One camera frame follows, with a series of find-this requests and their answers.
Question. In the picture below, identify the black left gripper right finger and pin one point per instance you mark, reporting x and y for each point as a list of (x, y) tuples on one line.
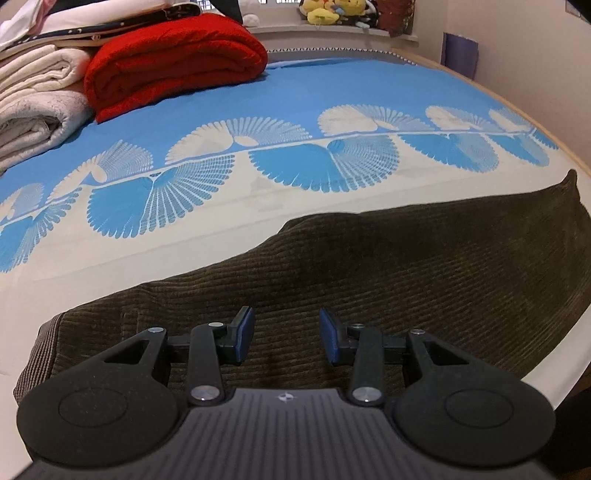
[(445, 402)]

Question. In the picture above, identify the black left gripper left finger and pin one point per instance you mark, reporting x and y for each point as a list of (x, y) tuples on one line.
[(126, 401)]

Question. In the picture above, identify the dark brown corduroy pants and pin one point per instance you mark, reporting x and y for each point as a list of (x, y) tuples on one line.
[(504, 278)]

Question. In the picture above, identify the blue white patterned bed sheet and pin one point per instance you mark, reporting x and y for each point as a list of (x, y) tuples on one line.
[(198, 178)]

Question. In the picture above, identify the white folded blanket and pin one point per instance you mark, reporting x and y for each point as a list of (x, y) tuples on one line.
[(39, 122)]

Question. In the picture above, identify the cream folded blanket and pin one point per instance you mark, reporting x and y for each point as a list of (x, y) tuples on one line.
[(44, 69)]

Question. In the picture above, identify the dark red cushion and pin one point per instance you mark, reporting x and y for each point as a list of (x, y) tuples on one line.
[(395, 16)]

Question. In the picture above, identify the white pillow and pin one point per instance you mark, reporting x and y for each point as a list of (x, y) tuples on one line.
[(102, 13)]

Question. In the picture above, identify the white plush toy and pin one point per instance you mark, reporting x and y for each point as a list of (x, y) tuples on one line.
[(250, 20)]

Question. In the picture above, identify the yellow bear plush toy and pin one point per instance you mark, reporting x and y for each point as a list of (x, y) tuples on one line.
[(350, 8)]

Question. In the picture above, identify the yellow duck plush toy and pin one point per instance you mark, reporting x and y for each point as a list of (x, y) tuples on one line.
[(319, 12)]

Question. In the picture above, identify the purple box by wall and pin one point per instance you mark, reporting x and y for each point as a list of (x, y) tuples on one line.
[(460, 54)]

